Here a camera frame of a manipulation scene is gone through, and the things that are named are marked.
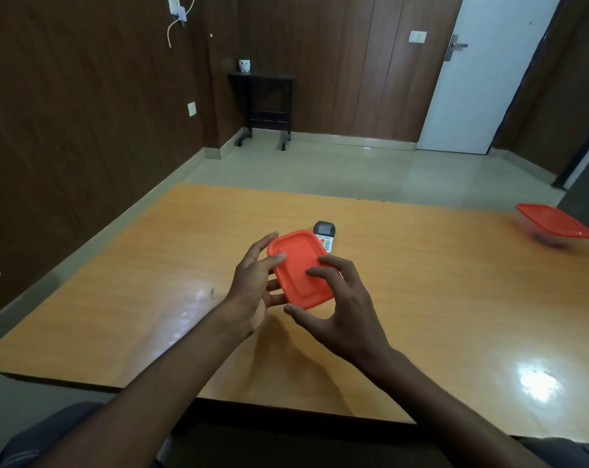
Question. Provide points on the white door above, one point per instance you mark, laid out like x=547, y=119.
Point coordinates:
x=484, y=77

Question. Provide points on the white plug adapter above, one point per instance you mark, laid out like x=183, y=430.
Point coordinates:
x=175, y=6

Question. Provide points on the person's left hand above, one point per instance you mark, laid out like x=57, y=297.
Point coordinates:
x=245, y=292

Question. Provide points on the person's right hand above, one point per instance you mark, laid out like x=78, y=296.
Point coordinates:
x=353, y=321

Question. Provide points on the person's left forearm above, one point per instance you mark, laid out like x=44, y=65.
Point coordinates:
x=153, y=394

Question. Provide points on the clear container with red lid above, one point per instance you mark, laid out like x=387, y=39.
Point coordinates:
x=555, y=221

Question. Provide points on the small black side table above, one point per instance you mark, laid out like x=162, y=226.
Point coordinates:
x=263, y=78

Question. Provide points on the white owl pot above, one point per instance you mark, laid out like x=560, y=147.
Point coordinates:
x=244, y=66

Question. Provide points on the person's right thumb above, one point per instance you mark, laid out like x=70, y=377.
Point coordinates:
x=302, y=315

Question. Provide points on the person's right leg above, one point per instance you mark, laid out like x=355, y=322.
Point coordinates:
x=572, y=455

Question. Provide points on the person's right middle finger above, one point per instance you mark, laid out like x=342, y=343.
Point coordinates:
x=339, y=264

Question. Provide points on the person's left thumb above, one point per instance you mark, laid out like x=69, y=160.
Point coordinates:
x=272, y=262

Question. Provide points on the white light switch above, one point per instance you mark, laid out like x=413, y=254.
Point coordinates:
x=417, y=36

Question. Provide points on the person's right forearm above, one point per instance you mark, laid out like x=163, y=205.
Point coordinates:
x=441, y=414

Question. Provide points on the red plastic container lid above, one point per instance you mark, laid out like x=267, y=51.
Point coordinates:
x=299, y=265

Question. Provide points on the white remote control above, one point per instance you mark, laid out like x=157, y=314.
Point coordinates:
x=324, y=231

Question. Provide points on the white wall socket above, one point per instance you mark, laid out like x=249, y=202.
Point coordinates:
x=191, y=109

